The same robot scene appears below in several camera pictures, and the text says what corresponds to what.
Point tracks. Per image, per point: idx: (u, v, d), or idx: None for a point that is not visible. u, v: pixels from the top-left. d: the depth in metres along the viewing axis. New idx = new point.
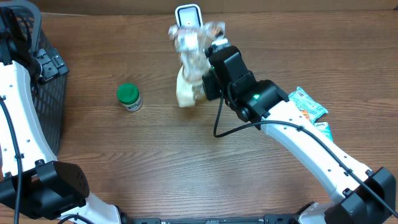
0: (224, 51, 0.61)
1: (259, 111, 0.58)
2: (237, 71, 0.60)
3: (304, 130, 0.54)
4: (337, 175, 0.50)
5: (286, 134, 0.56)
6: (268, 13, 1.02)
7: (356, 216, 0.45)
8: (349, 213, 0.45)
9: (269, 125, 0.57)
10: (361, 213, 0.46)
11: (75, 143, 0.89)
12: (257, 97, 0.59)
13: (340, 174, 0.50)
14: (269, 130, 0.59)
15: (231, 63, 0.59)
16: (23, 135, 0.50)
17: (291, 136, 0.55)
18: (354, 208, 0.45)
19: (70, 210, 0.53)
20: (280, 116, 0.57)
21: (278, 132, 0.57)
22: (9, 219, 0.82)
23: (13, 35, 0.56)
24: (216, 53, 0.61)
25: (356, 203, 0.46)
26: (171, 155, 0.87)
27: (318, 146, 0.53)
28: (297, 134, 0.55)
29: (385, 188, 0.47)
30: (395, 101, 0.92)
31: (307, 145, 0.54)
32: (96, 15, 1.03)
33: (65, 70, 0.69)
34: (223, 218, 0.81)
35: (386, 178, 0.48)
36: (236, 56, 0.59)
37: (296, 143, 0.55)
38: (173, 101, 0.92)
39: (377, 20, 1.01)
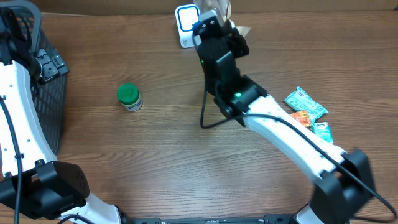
0: (216, 47, 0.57)
1: (242, 109, 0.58)
2: (228, 71, 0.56)
3: (281, 121, 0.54)
4: (313, 158, 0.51)
5: (265, 124, 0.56)
6: (268, 13, 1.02)
7: (334, 196, 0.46)
8: (325, 191, 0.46)
9: (250, 118, 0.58)
10: (339, 191, 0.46)
11: (75, 144, 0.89)
12: (239, 94, 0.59)
13: (316, 157, 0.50)
14: (251, 125, 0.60)
15: (222, 63, 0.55)
16: (23, 135, 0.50)
17: (269, 126, 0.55)
18: (332, 186, 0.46)
19: (70, 210, 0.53)
20: (260, 110, 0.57)
21: (258, 124, 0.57)
22: (9, 219, 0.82)
23: (13, 35, 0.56)
24: (208, 50, 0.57)
25: (333, 182, 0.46)
26: (171, 155, 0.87)
27: (295, 135, 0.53)
28: (275, 124, 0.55)
29: (361, 168, 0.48)
30: (395, 101, 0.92)
31: (285, 134, 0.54)
32: (96, 15, 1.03)
33: (65, 70, 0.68)
34: (223, 218, 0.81)
35: (360, 158, 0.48)
36: (228, 56, 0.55)
37: (274, 132, 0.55)
38: (173, 101, 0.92)
39: (377, 20, 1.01)
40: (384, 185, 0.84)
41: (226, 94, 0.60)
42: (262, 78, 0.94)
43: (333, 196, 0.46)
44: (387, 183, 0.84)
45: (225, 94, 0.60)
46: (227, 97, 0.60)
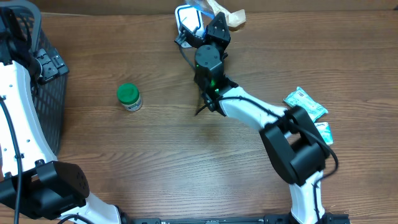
0: (210, 56, 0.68)
1: (219, 102, 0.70)
2: (217, 76, 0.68)
3: (244, 99, 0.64)
4: (265, 119, 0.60)
5: (233, 102, 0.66)
6: (268, 13, 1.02)
7: (272, 140, 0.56)
8: (265, 136, 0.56)
9: (225, 102, 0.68)
10: (277, 136, 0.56)
11: (75, 144, 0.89)
12: (218, 91, 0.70)
13: (267, 118, 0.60)
14: (226, 109, 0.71)
15: (214, 71, 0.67)
16: (23, 135, 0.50)
17: (234, 102, 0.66)
18: (270, 132, 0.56)
19: (70, 210, 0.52)
20: (231, 93, 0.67)
21: (229, 106, 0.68)
22: (8, 219, 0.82)
23: (13, 35, 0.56)
24: (203, 56, 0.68)
25: (273, 129, 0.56)
26: (171, 155, 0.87)
27: (252, 106, 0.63)
28: (239, 102, 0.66)
29: (300, 119, 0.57)
30: (395, 101, 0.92)
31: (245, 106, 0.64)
32: (96, 15, 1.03)
33: (65, 70, 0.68)
34: (223, 218, 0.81)
35: (298, 110, 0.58)
36: (219, 66, 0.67)
37: (237, 106, 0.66)
38: (173, 101, 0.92)
39: (377, 20, 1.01)
40: (384, 185, 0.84)
41: (211, 91, 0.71)
42: (262, 78, 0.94)
43: (272, 139, 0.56)
44: (387, 183, 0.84)
45: (209, 89, 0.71)
46: (211, 92, 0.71)
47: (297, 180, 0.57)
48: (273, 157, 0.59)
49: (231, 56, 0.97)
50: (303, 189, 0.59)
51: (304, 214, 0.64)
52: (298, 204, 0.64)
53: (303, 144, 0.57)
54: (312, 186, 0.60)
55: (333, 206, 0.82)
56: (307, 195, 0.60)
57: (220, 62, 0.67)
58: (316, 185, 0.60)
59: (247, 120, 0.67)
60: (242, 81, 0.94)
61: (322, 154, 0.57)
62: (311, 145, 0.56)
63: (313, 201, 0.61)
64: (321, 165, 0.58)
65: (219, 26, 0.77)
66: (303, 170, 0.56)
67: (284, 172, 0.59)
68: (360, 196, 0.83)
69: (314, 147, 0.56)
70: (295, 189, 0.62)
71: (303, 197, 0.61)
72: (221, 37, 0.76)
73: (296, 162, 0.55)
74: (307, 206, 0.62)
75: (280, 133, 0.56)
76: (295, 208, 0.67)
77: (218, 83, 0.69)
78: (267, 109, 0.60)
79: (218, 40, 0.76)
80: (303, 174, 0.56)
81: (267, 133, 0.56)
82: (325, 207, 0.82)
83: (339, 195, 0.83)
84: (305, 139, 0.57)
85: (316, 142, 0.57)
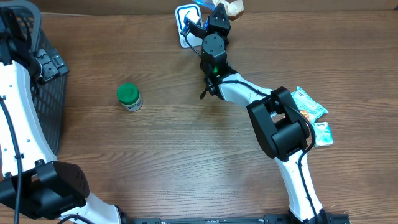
0: (215, 44, 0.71)
1: (219, 86, 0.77)
2: (220, 65, 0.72)
3: (239, 82, 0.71)
4: (255, 98, 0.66)
5: (230, 86, 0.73)
6: (268, 13, 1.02)
7: (257, 114, 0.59)
8: (251, 111, 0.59)
9: (223, 86, 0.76)
10: (262, 112, 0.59)
11: (75, 144, 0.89)
12: (219, 76, 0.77)
13: (256, 98, 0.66)
14: (224, 93, 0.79)
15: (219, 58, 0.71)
16: (23, 135, 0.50)
17: (229, 84, 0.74)
18: (255, 107, 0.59)
19: (70, 210, 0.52)
20: (230, 78, 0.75)
21: (226, 88, 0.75)
22: (8, 219, 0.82)
23: (13, 36, 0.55)
24: (209, 45, 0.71)
25: (259, 105, 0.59)
26: (171, 155, 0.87)
27: (245, 88, 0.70)
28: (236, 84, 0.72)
29: (285, 98, 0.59)
30: (395, 101, 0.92)
31: (239, 88, 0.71)
32: (96, 15, 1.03)
33: (65, 70, 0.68)
34: (223, 218, 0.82)
35: (283, 91, 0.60)
36: (224, 55, 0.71)
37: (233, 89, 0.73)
38: (173, 101, 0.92)
39: (377, 20, 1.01)
40: (384, 185, 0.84)
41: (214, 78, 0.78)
42: (262, 77, 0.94)
43: (257, 115, 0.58)
44: (387, 183, 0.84)
45: (211, 75, 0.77)
46: (212, 76, 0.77)
47: (278, 155, 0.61)
48: (257, 131, 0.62)
49: (231, 56, 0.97)
50: (287, 168, 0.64)
51: (298, 205, 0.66)
52: (291, 195, 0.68)
53: (285, 122, 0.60)
54: (296, 166, 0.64)
55: (333, 205, 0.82)
56: (293, 175, 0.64)
57: (225, 51, 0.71)
58: (300, 163, 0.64)
59: (240, 102, 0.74)
60: None
61: (303, 133, 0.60)
62: (293, 124, 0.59)
63: (301, 185, 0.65)
64: (302, 142, 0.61)
65: (220, 16, 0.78)
66: (283, 145, 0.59)
67: (267, 147, 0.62)
68: (360, 196, 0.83)
69: (296, 126, 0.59)
70: (285, 173, 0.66)
71: (291, 180, 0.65)
72: (222, 25, 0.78)
73: (277, 137, 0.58)
74: (297, 192, 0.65)
75: (265, 110, 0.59)
76: (291, 203, 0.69)
77: (222, 69, 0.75)
78: (256, 89, 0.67)
79: (219, 28, 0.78)
80: (283, 149, 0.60)
81: (253, 109, 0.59)
82: (325, 206, 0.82)
83: (339, 195, 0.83)
84: (287, 118, 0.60)
85: (297, 121, 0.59)
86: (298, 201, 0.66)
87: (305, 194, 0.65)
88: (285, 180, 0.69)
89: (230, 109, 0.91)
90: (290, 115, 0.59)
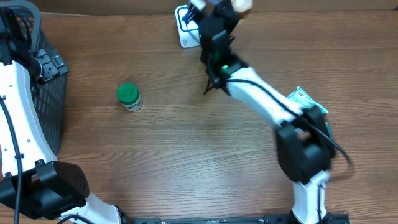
0: (214, 25, 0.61)
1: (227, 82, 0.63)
2: (222, 48, 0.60)
3: (255, 83, 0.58)
4: (278, 113, 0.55)
5: (241, 86, 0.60)
6: (268, 13, 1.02)
7: (289, 141, 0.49)
8: (280, 135, 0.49)
9: (231, 84, 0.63)
10: (293, 138, 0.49)
11: (75, 144, 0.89)
12: (226, 67, 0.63)
13: (281, 112, 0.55)
14: (233, 90, 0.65)
15: (219, 45, 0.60)
16: (23, 135, 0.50)
17: (245, 86, 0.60)
18: (283, 131, 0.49)
19: (70, 210, 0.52)
20: (241, 76, 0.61)
21: (237, 89, 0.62)
22: (8, 219, 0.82)
23: (13, 36, 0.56)
24: (208, 25, 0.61)
25: (288, 128, 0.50)
26: (170, 155, 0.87)
27: (265, 94, 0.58)
28: (253, 89, 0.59)
29: (318, 121, 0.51)
30: (395, 101, 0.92)
31: (257, 93, 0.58)
32: (96, 15, 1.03)
33: (64, 70, 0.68)
34: (223, 218, 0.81)
35: (316, 111, 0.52)
36: (224, 36, 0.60)
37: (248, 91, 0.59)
38: (173, 101, 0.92)
39: (377, 20, 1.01)
40: (384, 185, 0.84)
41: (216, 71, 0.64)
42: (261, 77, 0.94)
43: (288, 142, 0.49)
44: (387, 183, 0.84)
45: (214, 64, 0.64)
46: (216, 66, 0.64)
47: (303, 178, 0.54)
48: (281, 153, 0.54)
49: None
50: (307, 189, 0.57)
51: (306, 214, 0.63)
52: (300, 202, 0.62)
53: (313, 144, 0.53)
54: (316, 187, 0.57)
55: (333, 206, 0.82)
56: (311, 196, 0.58)
57: (225, 32, 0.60)
58: (321, 185, 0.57)
59: (255, 106, 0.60)
60: None
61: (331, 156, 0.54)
62: (322, 147, 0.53)
63: (315, 201, 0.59)
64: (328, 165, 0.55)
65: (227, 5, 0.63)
66: (311, 170, 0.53)
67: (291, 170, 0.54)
68: (361, 196, 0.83)
69: (325, 150, 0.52)
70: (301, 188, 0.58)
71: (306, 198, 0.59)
72: (230, 14, 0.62)
73: (307, 165, 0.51)
74: (310, 207, 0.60)
75: (295, 134, 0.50)
76: (297, 209, 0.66)
77: (223, 55, 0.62)
78: (282, 102, 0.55)
79: (227, 17, 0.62)
80: (310, 173, 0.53)
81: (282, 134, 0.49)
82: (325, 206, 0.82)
83: (339, 195, 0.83)
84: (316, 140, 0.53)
85: (327, 145, 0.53)
86: (308, 213, 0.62)
87: (316, 207, 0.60)
88: (296, 188, 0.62)
89: (230, 109, 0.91)
90: (320, 139, 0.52)
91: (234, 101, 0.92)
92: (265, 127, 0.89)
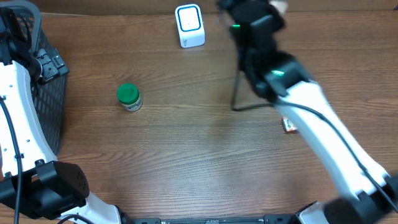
0: (252, 10, 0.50)
1: (279, 91, 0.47)
2: (263, 40, 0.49)
3: (324, 121, 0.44)
4: (354, 173, 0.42)
5: (303, 116, 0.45)
6: None
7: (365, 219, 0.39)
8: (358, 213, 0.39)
9: (286, 107, 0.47)
10: (371, 216, 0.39)
11: (75, 144, 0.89)
12: (275, 68, 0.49)
13: (357, 175, 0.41)
14: (283, 112, 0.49)
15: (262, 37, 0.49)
16: (23, 135, 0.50)
17: (305, 117, 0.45)
18: (360, 205, 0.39)
19: (70, 210, 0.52)
20: (301, 100, 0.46)
21: (293, 117, 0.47)
22: (9, 219, 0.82)
23: (13, 35, 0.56)
24: (244, 11, 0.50)
25: (367, 205, 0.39)
26: (170, 155, 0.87)
27: (339, 141, 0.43)
28: (319, 122, 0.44)
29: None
30: (395, 101, 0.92)
31: (326, 131, 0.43)
32: (96, 15, 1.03)
33: (65, 70, 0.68)
34: (223, 218, 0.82)
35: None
36: (267, 20, 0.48)
37: (306, 122, 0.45)
38: (173, 101, 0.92)
39: (377, 20, 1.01)
40: None
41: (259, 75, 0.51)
42: None
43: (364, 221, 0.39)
44: None
45: (257, 65, 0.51)
46: (261, 69, 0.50)
47: None
48: (341, 215, 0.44)
49: (231, 56, 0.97)
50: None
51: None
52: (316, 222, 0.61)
53: None
54: None
55: None
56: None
57: (268, 17, 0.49)
58: None
59: (316, 147, 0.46)
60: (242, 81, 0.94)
61: None
62: None
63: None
64: None
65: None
66: None
67: None
68: None
69: None
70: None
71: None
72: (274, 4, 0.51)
73: None
74: None
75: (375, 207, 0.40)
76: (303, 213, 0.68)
77: (266, 52, 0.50)
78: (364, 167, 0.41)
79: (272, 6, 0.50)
80: None
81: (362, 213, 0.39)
82: None
83: None
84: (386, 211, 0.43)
85: None
86: None
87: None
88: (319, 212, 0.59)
89: (230, 110, 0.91)
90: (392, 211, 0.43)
91: (234, 101, 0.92)
92: (265, 127, 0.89)
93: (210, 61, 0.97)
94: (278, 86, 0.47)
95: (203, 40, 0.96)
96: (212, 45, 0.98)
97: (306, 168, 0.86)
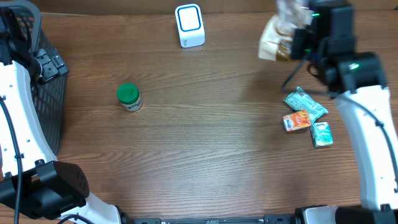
0: (343, 18, 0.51)
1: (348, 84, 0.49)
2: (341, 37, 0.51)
3: (383, 130, 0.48)
4: (385, 185, 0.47)
5: (361, 118, 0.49)
6: (268, 13, 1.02)
7: None
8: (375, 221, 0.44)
9: (349, 104, 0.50)
10: None
11: (75, 144, 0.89)
12: (354, 64, 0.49)
13: (388, 189, 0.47)
14: (342, 106, 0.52)
15: (339, 28, 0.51)
16: (23, 135, 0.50)
17: (362, 117, 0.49)
18: (381, 214, 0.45)
19: (70, 210, 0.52)
20: (367, 102, 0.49)
21: (352, 115, 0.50)
22: (8, 219, 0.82)
23: (13, 35, 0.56)
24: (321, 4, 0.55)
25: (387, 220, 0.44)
26: (170, 155, 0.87)
27: (387, 153, 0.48)
28: (374, 128, 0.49)
29: None
30: (395, 101, 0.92)
31: (377, 140, 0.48)
32: (96, 15, 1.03)
33: (65, 70, 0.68)
34: (223, 218, 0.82)
35: None
36: (346, 14, 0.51)
37: (360, 123, 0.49)
38: (173, 101, 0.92)
39: (377, 20, 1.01)
40: None
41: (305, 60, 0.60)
42: (262, 78, 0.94)
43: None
44: None
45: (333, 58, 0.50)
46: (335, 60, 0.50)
47: None
48: (356, 214, 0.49)
49: (231, 56, 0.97)
50: None
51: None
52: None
53: None
54: None
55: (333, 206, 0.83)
56: None
57: (350, 10, 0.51)
58: None
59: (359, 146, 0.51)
60: (242, 81, 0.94)
61: None
62: None
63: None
64: None
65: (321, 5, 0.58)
66: None
67: None
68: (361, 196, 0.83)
69: None
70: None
71: None
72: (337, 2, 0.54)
73: None
74: None
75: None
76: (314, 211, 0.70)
77: (342, 43, 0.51)
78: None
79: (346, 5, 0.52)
80: None
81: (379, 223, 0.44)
82: None
83: (339, 195, 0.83)
84: None
85: None
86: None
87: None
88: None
89: (229, 109, 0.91)
90: None
91: (234, 101, 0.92)
92: (265, 127, 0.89)
93: (210, 61, 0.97)
94: (349, 79, 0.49)
95: (203, 40, 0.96)
96: (212, 45, 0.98)
97: (306, 168, 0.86)
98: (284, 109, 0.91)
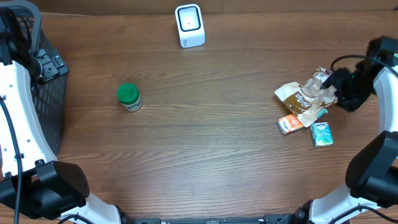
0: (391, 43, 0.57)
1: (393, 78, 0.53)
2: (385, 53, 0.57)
3: None
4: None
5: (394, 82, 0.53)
6: (268, 13, 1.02)
7: (384, 147, 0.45)
8: (385, 135, 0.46)
9: (387, 78, 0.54)
10: (392, 152, 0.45)
11: (75, 144, 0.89)
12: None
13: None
14: (381, 84, 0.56)
15: (387, 46, 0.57)
16: (23, 134, 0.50)
17: (393, 82, 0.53)
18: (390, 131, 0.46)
19: (70, 210, 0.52)
20: None
21: (385, 79, 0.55)
22: (8, 219, 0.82)
23: (13, 35, 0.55)
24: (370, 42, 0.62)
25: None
26: (171, 155, 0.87)
27: None
28: None
29: None
30: None
31: None
32: (96, 15, 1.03)
33: (64, 70, 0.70)
34: (223, 218, 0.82)
35: None
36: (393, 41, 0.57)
37: (391, 85, 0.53)
38: (173, 101, 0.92)
39: (377, 20, 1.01)
40: None
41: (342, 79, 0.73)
42: (262, 78, 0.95)
43: (382, 149, 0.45)
44: None
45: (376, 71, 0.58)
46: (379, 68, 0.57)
47: (355, 190, 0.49)
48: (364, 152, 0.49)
49: (231, 56, 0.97)
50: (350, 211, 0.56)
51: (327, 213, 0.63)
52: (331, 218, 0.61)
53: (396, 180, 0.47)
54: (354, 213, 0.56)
55: None
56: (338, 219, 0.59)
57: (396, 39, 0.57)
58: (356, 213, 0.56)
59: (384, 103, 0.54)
60: (242, 81, 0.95)
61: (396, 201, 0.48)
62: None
63: (341, 211, 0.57)
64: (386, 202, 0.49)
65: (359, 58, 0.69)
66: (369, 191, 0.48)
67: (354, 173, 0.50)
68: None
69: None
70: (344, 190, 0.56)
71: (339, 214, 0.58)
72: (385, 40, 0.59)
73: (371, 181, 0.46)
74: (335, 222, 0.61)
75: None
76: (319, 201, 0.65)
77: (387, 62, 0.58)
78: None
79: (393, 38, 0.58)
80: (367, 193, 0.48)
81: (388, 139, 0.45)
82: None
83: None
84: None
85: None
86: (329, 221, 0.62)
87: (334, 216, 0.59)
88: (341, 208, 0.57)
89: (230, 110, 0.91)
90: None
91: (234, 101, 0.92)
92: (265, 127, 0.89)
93: (210, 61, 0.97)
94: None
95: (203, 40, 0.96)
96: (212, 45, 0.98)
97: (306, 168, 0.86)
98: (284, 109, 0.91)
